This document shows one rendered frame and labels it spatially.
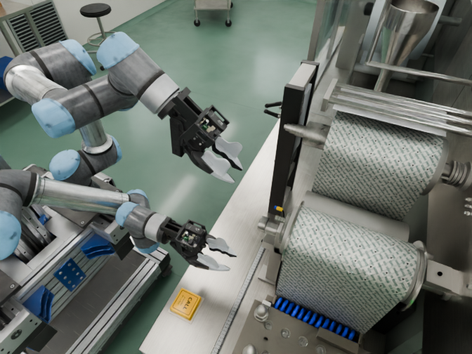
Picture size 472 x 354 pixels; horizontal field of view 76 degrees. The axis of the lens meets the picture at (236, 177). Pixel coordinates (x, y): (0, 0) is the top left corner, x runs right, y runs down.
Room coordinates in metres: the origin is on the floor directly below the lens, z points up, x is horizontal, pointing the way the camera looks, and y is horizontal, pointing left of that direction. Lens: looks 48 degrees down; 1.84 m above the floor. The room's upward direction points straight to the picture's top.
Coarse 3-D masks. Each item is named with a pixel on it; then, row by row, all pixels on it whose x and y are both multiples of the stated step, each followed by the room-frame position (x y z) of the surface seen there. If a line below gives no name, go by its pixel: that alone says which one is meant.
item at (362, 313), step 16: (288, 272) 0.31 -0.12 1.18; (304, 272) 0.29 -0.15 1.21; (288, 288) 0.30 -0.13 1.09; (304, 288) 0.29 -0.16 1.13; (320, 288) 0.27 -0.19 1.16; (336, 288) 0.26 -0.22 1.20; (304, 304) 0.28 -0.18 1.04; (320, 304) 0.27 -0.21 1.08; (336, 304) 0.25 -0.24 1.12; (352, 304) 0.24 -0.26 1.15; (368, 304) 0.23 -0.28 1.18; (336, 320) 0.24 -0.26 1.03; (352, 320) 0.23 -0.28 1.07; (368, 320) 0.22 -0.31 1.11
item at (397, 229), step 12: (312, 192) 0.51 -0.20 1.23; (312, 204) 0.46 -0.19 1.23; (324, 204) 0.46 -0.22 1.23; (336, 204) 0.46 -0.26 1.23; (348, 204) 0.47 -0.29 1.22; (336, 216) 0.43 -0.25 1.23; (348, 216) 0.42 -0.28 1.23; (360, 216) 0.42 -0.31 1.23; (372, 216) 0.42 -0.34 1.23; (384, 216) 0.43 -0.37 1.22; (372, 228) 0.39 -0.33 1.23; (384, 228) 0.39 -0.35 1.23; (396, 228) 0.39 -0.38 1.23; (408, 228) 0.39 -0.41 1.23
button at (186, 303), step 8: (176, 296) 0.35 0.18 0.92; (184, 296) 0.35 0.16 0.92; (192, 296) 0.35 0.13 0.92; (200, 296) 0.35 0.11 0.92; (176, 304) 0.32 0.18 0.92; (184, 304) 0.32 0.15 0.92; (192, 304) 0.32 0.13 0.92; (176, 312) 0.30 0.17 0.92; (184, 312) 0.30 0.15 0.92; (192, 312) 0.30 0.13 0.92
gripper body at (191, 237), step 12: (168, 216) 0.47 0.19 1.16; (168, 228) 0.46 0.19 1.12; (180, 228) 0.44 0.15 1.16; (192, 228) 0.44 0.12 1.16; (204, 228) 0.44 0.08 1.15; (168, 240) 0.44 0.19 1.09; (180, 240) 0.41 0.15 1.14; (192, 240) 0.40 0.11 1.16; (180, 252) 0.41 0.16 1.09; (192, 252) 0.40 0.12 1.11
